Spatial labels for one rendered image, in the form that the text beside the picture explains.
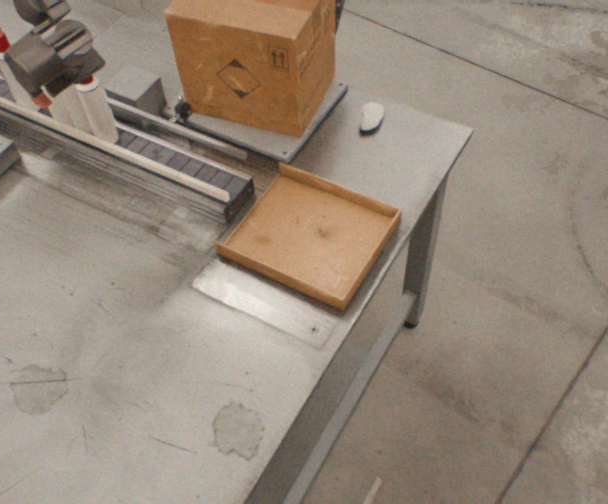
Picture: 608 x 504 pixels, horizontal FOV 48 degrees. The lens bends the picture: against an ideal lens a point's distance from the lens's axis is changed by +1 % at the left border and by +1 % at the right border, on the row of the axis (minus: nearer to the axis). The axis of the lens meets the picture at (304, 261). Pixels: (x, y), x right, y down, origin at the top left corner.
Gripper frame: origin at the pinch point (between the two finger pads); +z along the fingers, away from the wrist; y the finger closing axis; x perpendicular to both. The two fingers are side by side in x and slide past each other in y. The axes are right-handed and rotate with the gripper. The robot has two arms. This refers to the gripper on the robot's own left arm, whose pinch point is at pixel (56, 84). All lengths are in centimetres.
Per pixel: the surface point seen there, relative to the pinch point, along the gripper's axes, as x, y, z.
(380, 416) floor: 119, -26, 55
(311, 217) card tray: 51, -24, 3
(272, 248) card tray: 50, -12, 4
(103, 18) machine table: -21, -48, 62
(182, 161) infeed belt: 24.1, -16.9, 18.7
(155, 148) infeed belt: 17.9, -16.3, 23.7
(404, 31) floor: 44, -193, 120
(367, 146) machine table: 49, -49, 5
